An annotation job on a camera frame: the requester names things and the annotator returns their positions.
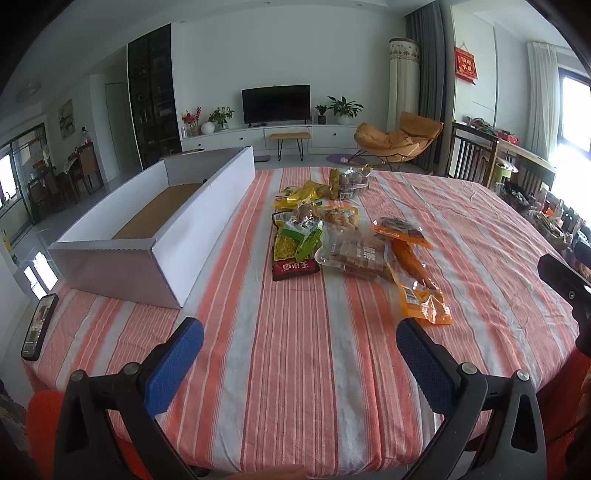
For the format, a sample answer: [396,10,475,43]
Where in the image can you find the orange sausage snack bag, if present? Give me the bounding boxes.
[370,217,453,326]

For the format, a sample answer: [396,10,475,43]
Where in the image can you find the clear bag of bread slices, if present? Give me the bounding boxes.
[315,227,392,281]

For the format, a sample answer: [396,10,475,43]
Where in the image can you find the red yellow snack bag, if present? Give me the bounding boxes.
[271,211,322,281]

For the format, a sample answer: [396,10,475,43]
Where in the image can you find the green white snack pack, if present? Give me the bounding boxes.
[294,222,324,262]

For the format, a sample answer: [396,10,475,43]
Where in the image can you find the clear bun pack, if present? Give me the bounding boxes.
[294,203,320,224]

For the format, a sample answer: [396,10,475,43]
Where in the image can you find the yellow snack packet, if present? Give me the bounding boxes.
[273,180,329,210]

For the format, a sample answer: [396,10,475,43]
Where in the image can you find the black smartphone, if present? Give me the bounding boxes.
[21,293,59,361]

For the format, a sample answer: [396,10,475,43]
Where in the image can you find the white cardboard box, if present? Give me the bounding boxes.
[49,147,256,309]

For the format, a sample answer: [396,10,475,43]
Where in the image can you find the dark wooden chair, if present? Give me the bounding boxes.
[446,122,500,188]

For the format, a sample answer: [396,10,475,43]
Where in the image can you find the orange lounge chair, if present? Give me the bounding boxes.
[349,111,444,168]

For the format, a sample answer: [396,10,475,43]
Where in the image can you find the white standing air conditioner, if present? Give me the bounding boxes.
[387,37,421,132]

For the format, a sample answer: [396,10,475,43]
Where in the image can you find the green potted plant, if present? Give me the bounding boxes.
[329,96,363,125]

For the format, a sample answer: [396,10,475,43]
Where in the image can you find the white tv cabinet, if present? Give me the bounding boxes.
[181,125,356,154]

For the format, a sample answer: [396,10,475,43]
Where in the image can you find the white round vase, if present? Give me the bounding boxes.
[200,122,215,135]

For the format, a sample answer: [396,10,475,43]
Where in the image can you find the red flower vase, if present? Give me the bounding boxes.
[181,106,201,137]

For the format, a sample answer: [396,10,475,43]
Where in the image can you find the grey curtain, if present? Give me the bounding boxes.
[406,1,455,176]

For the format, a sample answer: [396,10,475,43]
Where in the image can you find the small potted plant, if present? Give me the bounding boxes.
[315,104,328,125]

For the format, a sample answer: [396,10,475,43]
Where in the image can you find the green plant left of tv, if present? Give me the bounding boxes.
[208,106,235,131]

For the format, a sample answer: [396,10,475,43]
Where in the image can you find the wooden bench stool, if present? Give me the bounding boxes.
[270,131,311,162]

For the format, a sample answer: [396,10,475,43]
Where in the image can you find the dark glass display cabinet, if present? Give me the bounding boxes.
[127,24,181,169]

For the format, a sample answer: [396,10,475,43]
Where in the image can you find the black television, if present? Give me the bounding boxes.
[242,85,311,124]

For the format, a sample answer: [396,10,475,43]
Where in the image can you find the red wall hanging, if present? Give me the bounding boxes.
[455,47,478,85]

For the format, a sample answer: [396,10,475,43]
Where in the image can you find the wall painting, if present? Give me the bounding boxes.
[58,99,75,140]

